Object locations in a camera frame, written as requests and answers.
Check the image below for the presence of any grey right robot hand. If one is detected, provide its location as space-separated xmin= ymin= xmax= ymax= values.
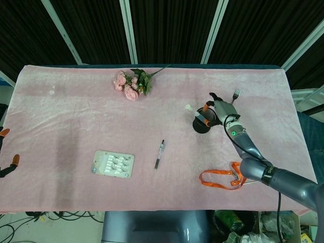
xmin=203 ymin=92 xmax=241 ymax=127

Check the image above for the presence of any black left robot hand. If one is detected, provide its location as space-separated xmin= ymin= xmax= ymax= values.
xmin=0 ymin=128 xmax=20 ymax=178

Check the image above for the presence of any black round pen holder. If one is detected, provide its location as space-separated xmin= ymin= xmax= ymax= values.
xmin=192 ymin=106 xmax=219 ymax=134

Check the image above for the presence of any pink plush table cloth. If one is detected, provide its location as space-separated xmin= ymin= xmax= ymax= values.
xmin=0 ymin=64 xmax=321 ymax=216

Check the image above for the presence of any black gel pen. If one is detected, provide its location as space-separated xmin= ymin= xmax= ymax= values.
xmin=154 ymin=139 xmax=166 ymax=170

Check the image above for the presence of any white metal rack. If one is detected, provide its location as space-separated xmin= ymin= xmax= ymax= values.
xmin=291 ymin=85 xmax=324 ymax=112

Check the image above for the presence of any hook blister pack card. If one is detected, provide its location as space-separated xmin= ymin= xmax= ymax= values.
xmin=91 ymin=150 xmax=135 ymax=179

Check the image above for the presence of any blue denim fabric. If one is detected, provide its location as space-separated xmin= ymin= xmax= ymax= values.
xmin=297 ymin=111 xmax=324 ymax=178

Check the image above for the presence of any black pleated curtain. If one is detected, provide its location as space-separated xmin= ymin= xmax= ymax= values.
xmin=0 ymin=0 xmax=324 ymax=89

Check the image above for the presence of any pink artificial rose bouquet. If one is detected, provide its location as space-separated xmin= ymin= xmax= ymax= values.
xmin=113 ymin=64 xmax=171 ymax=101

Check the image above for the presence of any green plastic bag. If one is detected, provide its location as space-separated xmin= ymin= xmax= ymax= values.
xmin=215 ymin=210 xmax=245 ymax=232

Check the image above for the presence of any brown cardboard box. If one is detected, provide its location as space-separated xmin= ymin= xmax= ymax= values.
xmin=253 ymin=211 xmax=302 ymax=243

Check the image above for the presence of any white plastic bag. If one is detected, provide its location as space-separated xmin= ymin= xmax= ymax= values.
xmin=225 ymin=231 xmax=276 ymax=243

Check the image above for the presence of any grey robot torso base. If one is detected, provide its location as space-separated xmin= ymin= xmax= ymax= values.
xmin=101 ymin=210 xmax=211 ymax=243

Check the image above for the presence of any orange lanyard strap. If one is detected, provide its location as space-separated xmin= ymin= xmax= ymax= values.
xmin=198 ymin=161 xmax=248 ymax=191

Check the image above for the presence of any black floor cable bundle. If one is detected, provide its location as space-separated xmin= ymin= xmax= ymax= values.
xmin=0 ymin=211 xmax=104 ymax=243

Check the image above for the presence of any aluminium frame post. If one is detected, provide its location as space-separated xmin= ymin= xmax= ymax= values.
xmin=280 ymin=19 xmax=324 ymax=73
xmin=202 ymin=0 xmax=229 ymax=64
xmin=0 ymin=70 xmax=16 ymax=88
xmin=41 ymin=0 xmax=83 ymax=64
xmin=119 ymin=0 xmax=139 ymax=64

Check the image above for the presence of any black corrugated hose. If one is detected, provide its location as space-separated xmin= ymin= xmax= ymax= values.
xmin=302 ymin=100 xmax=324 ymax=116

